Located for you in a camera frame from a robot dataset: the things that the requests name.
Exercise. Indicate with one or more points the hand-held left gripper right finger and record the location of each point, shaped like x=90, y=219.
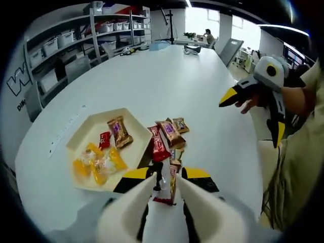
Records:
x=195, y=172

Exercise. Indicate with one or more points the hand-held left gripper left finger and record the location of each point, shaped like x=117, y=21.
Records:
x=136, y=172

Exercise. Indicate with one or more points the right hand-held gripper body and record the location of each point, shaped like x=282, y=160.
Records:
x=260, y=72

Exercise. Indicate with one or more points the black food packet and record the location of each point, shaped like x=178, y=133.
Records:
x=157, y=174

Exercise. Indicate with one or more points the gold pink-label food packet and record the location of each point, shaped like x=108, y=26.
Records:
x=173, y=182

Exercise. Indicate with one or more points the yellow food packet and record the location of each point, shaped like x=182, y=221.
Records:
x=83, y=165
x=115, y=162

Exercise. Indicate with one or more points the small white gold food packet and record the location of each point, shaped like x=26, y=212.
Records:
x=176, y=155

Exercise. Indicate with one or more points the small red food packet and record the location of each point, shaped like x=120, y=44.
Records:
x=104, y=139

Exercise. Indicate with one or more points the gold blue-label food packet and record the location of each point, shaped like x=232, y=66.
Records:
x=181, y=125

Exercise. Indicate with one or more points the cream hexagonal container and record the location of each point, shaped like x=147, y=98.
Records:
x=83, y=134

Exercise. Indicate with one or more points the person's right hand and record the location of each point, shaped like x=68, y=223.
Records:
x=249, y=105

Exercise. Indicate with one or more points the white office chair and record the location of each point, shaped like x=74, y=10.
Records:
x=249, y=62

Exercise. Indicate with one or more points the person's beige trousers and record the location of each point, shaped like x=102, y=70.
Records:
x=268, y=172

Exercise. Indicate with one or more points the long ceiling light strip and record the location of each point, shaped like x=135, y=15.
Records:
x=283, y=29

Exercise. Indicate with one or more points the white black headset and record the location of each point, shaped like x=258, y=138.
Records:
x=192, y=49

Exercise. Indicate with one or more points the light blue box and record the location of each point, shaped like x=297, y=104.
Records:
x=159, y=46

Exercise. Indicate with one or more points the black tripod stand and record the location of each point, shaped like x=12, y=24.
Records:
x=172, y=25

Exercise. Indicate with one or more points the white yellow device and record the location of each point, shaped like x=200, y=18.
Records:
x=129, y=50

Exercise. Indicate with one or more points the large white storage box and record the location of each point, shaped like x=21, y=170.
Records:
x=48, y=78

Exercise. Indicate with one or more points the grey metal shelving rack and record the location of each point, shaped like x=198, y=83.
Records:
x=96, y=33

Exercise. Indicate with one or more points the white storage bins group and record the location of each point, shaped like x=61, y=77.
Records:
x=65, y=38

